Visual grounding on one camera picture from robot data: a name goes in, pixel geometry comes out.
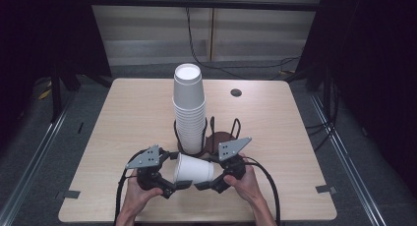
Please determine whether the hand-held gripper black cable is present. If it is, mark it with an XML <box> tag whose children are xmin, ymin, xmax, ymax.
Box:
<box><xmin>113</xmin><ymin>148</ymin><xmax>149</xmax><ymax>226</ymax></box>
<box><xmin>243</xmin><ymin>155</ymin><xmax>282</xmax><ymax>226</ymax></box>

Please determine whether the black floor cable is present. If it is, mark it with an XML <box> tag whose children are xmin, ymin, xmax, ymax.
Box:
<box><xmin>184</xmin><ymin>5</ymin><xmax>301</xmax><ymax>82</ymax></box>

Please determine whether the bundle of black floor cables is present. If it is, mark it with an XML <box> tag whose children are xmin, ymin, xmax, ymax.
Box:
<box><xmin>304</xmin><ymin>75</ymin><xmax>340</xmax><ymax>152</ymax></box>

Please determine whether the stack of white paper cups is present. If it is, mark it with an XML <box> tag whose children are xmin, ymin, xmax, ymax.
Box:
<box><xmin>172</xmin><ymin>62</ymin><xmax>208</xmax><ymax>155</ymax></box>

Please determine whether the black curtain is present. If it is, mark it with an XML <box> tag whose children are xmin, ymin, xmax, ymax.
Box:
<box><xmin>0</xmin><ymin>0</ymin><xmax>112</xmax><ymax>148</ymax></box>
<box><xmin>294</xmin><ymin>0</ymin><xmax>417</xmax><ymax>200</ymax></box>

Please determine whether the left hand-held gripper black cable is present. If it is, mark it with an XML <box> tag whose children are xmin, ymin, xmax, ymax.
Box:
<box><xmin>113</xmin><ymin>148</ymin><xmax>149</xmax><ymax>226</ymax></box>

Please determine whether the grey tape strip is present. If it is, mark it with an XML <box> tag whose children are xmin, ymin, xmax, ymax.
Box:
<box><xmin>315</xmin><ymin>184</ymin><xmax>338</xmax><ymax>195</ymax></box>
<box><xmin>54</xmin><ymin>189</ymin><xmax>82</xmax><ymax>200</ymax></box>

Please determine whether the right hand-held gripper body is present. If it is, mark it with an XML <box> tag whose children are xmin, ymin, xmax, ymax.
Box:
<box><xmin>211</xmin><ymin>136</ymin><xmax>253</xmax><ymax>195</ymax></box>

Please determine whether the metal floor rail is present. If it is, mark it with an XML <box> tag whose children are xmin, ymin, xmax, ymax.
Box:
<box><xmin>0</xmin><ymin>91</ymin><xmax>77</xmax><ymax>226</ymax></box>
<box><xmin>309</xmin><ymin>91</ymin><xmax>388</xmax><ymax>226</ymax></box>

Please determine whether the white disposable cup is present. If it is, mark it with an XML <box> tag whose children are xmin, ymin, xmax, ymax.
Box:
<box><xmin>173</xmin><ymin>152</ymin><xmax>215</xmax><ymax>185</ymax></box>

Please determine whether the yellow floor tape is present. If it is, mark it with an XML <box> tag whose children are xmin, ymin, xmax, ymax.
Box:
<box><xmin>36</xmin><ymin>81</ymin><xmax>53</xmax><ymax>101</ymax></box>

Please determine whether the person's right hand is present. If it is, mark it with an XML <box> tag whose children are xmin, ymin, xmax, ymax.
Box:
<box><xmin>223</xmin><ymin>153</ymin><xmax>264</xmax><ymax>206</ymax></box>

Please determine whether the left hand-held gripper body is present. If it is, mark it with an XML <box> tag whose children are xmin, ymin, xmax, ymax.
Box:
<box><xmin>125</xmin><ymin>144</ymin><xmax>177</xmax><ymax>199</ymax></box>

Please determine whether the person's left hand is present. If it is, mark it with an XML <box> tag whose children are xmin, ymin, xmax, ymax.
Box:
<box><xmin>121</xmin><ymin>178</ymin><xmax>164</xmax><ymax>217</ymax></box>

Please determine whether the wooden cup holder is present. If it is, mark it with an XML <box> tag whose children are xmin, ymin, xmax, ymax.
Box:
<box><xmin>172</xmin><ymin>115</ymin><xmax>242</xmax><ymax>159</ymax></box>

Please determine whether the right hand-held gripper black cable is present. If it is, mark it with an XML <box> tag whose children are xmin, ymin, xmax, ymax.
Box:
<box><xmin>243</xmin><ymin>155</ymin><xmax>282</xmax><ymax>226</ymax></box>

